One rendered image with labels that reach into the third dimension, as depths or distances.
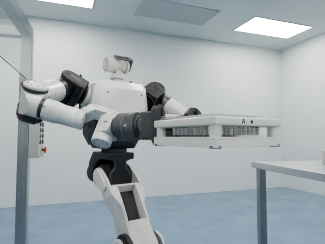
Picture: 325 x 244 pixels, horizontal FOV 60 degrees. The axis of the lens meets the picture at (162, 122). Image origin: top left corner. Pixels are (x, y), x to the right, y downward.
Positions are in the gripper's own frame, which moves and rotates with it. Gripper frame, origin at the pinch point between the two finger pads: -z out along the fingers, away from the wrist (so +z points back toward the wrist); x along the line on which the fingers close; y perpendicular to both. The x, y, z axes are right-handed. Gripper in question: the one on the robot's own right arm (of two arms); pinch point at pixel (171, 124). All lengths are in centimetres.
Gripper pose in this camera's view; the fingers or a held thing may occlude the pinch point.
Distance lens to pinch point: 83.9
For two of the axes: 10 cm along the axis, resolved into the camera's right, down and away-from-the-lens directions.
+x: 0.1, 10.0, -0.8
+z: -9.2, 0.4, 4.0
